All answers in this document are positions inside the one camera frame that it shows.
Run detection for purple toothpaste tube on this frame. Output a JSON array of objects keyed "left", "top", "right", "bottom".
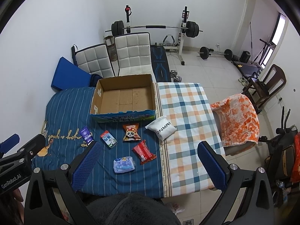
[{"left": 79, "top": 127, "right": 94, "bottom": 145}]

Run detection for blue tissue pack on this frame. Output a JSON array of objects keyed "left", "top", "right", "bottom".
[{"left": 113, "top": 156, "right": 135, "bottom": 174}]

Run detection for pure milk carton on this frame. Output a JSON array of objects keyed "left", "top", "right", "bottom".
[{"left": 100, "top": 130, "right": 117, "bottom": 149}]

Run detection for orange panda snack bag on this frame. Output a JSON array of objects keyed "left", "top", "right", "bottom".
[{"left": 123, "top": 123, "right": 141, "bottom": 141}]

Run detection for red snack packet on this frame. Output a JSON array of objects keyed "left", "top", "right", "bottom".
[{"left": 132, "top": 140, "right": 157, "bottom": 165}]

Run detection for white small pillow pack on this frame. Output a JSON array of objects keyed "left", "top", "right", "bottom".
[{"left": 145, "top": 116, "right": 177, "bottom": 141}]

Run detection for cardboard box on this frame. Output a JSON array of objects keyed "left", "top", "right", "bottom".
[{"left": 89, "top": 74, "right": 157, "bottom": 123}]

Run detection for blue striped bedsheet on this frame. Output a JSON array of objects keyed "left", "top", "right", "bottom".
[{"left": 31, "top": 87, "right": 165, "bottom": 199}]

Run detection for black exercise bike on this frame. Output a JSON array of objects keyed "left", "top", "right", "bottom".
[{"left": 259, "top": 107, "right": 298, "bottom": 208}]

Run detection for plaid checkered bedsheet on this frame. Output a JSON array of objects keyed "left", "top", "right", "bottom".
[{"left": 154, "top": 82, "right": 225, "bottom": 198}]

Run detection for dark wooden chair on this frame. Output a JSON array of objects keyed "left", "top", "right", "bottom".
[{"left": 242, "top": 64, "right": 286, "bottom": 114}]

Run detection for blue foam mat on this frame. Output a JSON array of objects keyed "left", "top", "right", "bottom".
[{"left": 51, "top": 57, "right": 91, "bottom": 90}]

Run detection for dark blue cloth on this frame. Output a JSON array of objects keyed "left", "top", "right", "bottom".
[{"left": 89, "top": 74, "right": 103, "bottom": 87}]

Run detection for chrome dumbbells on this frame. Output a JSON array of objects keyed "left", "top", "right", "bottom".
[{"left": 170, "top": 70, "right": 182, "bottom": 82}]

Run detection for black treadmill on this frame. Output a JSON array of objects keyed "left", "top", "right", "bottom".
[{"left": 231, "top": 39, "right": 276, "bottom": 78}]

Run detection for left white padded chair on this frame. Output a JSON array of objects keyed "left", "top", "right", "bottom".
[{"left": 71, "top": 44, "right": 116, "bottom": 78}]

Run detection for white padded chair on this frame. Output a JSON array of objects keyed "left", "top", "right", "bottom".
[
  {"left": 71, "top": 44, "right": 116, "bottom": 78},
  {"left": 114, "top": 32, "right": 156, "bottom": 82}
]

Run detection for floor barbell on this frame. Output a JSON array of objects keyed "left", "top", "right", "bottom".
[{"left": 198, "top": 46, "right": 234, "bottom": 61}]

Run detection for black blue yoga mat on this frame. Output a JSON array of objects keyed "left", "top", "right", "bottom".
[{"left": 150, "top": 45, "right": 171, "bottom": 82}]

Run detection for right white padded chair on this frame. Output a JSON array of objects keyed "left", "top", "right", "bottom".
[{"left": 114, "top": 32, "right": 156, "bottom": 82}]

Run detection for white weight bench rack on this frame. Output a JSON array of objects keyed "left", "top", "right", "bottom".
[{"left": 123, "top": 5, "right": 189, "bottom": 66}]

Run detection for barbell on rack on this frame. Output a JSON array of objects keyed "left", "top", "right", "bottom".
[{"left": 105, "top": 20, "right": 203, "bottom": 38}]

